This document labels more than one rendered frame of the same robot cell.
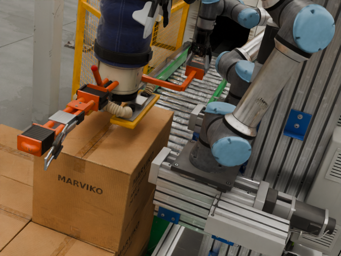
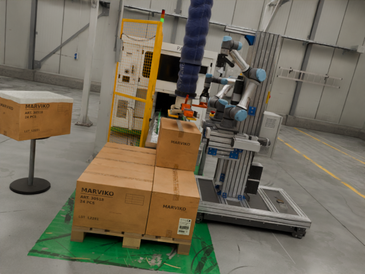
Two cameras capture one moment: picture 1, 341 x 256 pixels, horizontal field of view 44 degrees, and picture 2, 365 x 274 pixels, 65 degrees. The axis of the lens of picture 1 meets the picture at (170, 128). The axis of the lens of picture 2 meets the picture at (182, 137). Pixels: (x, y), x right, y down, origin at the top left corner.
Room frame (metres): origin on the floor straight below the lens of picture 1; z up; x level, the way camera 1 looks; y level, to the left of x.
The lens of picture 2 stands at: (-1.34, 1.15, 1.53)
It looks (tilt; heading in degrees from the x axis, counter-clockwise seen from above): 13 degrees down; 342
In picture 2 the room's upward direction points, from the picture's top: 10 degrees clockwise
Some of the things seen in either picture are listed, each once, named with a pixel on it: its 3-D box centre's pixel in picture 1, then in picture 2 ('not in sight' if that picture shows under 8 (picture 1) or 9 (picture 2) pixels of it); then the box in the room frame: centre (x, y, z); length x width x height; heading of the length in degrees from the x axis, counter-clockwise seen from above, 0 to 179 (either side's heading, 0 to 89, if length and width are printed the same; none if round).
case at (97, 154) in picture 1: (107, 162); (176, 142); (1.59, 0.25, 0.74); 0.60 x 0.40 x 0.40; 169
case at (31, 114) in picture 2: not in sight; (35, 113); (1.88, 1.73, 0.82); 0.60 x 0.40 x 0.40; 137
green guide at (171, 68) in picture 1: (171, 63); (156, 120); (3.49, 0.10, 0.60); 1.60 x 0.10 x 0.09; 168
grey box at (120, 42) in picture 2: not in sight; (119, 50); (2.86, 0.90, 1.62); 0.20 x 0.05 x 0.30; 168
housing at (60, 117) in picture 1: (62, 122); not in sight; (1.15, 0.34, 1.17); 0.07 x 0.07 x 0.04; 79
